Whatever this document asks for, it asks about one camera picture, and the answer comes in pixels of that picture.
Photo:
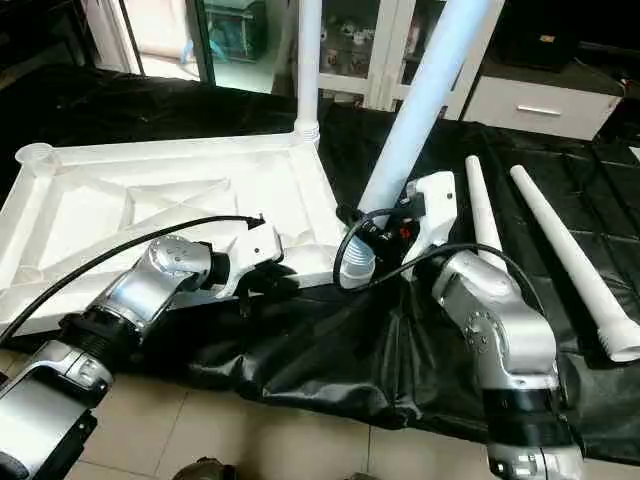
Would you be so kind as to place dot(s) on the white plastic table leg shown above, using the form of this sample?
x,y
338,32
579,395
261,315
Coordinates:
x,y
482,210
420,110
308,70
570,260

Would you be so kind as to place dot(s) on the white plastic table top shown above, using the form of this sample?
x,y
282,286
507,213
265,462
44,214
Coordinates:
x,y
150,200

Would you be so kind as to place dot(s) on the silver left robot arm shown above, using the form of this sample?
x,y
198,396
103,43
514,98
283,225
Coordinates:
x,y
110,320

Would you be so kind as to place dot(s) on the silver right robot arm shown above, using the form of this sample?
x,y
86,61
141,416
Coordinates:
x,y
500,340

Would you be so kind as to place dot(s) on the black table mat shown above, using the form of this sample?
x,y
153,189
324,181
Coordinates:
x,y
330,370

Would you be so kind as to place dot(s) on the white glass door cabinet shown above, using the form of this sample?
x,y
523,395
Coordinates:
x,y
380,50

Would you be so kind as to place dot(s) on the white drawer unit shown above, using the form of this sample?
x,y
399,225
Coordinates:
x,y
540,105

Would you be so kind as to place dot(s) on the black left robot foot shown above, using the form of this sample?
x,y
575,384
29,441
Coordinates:
x,y
200,470

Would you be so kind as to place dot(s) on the teal plastic stool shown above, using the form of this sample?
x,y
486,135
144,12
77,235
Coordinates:
x,y
235,30

